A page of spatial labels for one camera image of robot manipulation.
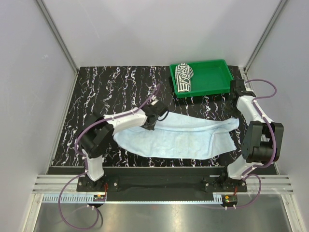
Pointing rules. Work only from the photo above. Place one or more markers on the light blue towel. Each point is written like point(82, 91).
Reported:
point(180, 137)

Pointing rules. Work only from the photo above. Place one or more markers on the right cable junction box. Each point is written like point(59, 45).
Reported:
point(230, 199)

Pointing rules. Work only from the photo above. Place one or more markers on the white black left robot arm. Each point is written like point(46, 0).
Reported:
point(99, 131)

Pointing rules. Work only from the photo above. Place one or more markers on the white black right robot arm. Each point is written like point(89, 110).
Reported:
point(261, 145)

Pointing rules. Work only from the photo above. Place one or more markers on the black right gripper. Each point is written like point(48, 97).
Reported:
point(227, 110)

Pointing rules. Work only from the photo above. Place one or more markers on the green white striped towel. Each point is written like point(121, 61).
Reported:
point(183, 74)

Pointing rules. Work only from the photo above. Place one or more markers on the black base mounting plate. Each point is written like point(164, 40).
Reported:
point(166, 195)

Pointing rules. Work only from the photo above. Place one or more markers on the green plastic tray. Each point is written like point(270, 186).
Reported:
point(210, 77)

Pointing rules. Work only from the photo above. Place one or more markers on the cable junction box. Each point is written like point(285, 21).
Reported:
point(230, 199)
point(99, 198)

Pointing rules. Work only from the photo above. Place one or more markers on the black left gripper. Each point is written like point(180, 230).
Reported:
point(149, 127)

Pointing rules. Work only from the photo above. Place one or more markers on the aluminium frame rail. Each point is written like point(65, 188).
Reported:
point(265, 184)

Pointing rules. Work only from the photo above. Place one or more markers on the left cable junction box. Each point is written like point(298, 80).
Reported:
point(99, 198)

